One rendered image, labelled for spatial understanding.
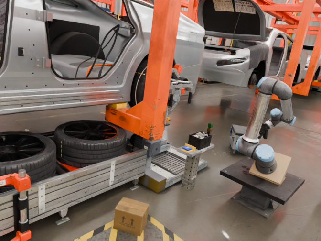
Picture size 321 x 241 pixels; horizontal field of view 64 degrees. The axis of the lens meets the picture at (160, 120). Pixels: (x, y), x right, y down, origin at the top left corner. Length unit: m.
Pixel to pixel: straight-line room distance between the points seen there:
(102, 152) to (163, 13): 1.24
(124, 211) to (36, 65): 1.26
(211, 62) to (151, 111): 3.14
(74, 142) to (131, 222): 0.79
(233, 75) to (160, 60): 3.16
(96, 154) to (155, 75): 0.83
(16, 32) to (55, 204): 1.22
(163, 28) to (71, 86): 0.90
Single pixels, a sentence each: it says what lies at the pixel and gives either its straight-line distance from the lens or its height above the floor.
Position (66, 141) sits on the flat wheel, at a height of 0.49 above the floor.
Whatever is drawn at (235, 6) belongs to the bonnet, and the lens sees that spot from 5.94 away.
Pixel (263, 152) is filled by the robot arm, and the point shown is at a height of 0.59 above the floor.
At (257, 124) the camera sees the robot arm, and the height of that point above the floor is 0.81.
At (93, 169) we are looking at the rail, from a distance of 2.12.
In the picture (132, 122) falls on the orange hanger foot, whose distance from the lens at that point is 2.48.
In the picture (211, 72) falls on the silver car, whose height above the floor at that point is 0.94.
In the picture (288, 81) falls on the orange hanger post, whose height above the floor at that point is 0.96.
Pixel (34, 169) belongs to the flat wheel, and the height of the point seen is 0.44.
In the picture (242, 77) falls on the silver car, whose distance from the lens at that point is 5.30.
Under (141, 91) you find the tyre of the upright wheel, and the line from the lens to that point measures 2.73.
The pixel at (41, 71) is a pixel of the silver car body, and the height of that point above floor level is 1.05.
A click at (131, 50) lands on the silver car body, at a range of 2.67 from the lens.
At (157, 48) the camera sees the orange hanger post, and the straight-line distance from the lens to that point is 2.22.
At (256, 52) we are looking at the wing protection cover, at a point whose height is 1.43.
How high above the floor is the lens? 1.38
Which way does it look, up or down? 17 degrees down
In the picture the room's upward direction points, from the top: 8 degrees clockwise
